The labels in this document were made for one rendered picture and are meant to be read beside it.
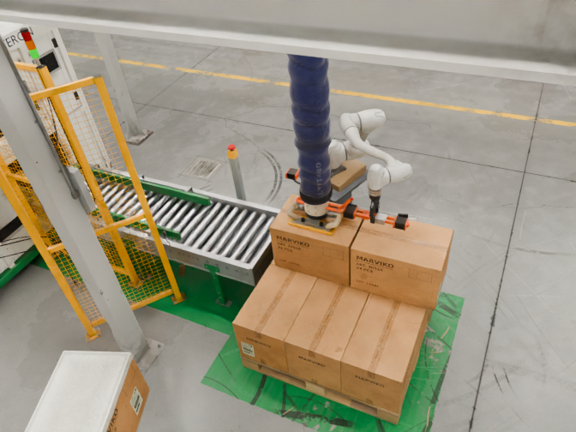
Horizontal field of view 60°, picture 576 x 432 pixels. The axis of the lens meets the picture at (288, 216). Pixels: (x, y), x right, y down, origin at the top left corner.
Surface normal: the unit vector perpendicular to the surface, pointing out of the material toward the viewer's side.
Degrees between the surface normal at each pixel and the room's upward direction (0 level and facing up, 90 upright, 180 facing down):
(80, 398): 0
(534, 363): 0
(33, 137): 90
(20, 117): 90
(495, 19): 90
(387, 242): 0
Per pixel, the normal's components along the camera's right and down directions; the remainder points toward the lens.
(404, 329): -0.09, -0.74
